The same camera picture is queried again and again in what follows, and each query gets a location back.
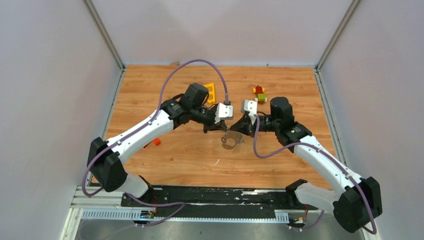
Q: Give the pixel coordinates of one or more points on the metal keyring with keys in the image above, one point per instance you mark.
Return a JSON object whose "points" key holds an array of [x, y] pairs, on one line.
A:
{"points": [[226, 137]]}

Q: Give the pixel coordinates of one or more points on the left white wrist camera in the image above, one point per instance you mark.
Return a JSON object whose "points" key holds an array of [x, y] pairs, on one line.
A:
{"points": [[223, 112]]}

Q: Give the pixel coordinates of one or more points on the grey metal carabiner plate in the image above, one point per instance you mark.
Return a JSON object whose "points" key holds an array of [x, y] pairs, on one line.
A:
{"points": [[236, 139]]}

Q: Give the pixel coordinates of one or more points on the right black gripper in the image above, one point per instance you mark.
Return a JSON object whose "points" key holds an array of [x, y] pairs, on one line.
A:
{"points": [[244, 125]]}

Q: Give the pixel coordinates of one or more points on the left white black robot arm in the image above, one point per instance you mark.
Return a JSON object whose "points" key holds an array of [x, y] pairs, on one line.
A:
{"points": [[106, 158]]}

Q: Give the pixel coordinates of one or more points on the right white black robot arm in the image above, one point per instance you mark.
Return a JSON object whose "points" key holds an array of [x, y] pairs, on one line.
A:
{"points": [[353, 200]]}

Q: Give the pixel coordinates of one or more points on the red green toy block figure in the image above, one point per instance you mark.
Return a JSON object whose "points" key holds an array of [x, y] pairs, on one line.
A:
{"points": [[259, 93]]}

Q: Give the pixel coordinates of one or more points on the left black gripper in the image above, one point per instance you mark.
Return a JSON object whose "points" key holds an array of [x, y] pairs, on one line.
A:
{"points": [[212, 126]]}

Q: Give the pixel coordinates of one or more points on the yellow triangular plastic piece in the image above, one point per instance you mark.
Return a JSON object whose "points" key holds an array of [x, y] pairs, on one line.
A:
{"points": [[211, 93]]}

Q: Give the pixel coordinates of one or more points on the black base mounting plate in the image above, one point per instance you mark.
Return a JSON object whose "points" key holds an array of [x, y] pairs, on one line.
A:
{"points": [[222, 202]]}

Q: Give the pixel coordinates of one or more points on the white slotted cable duct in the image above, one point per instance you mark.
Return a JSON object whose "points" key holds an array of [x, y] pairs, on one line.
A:
{"points": [[279, 217]]}

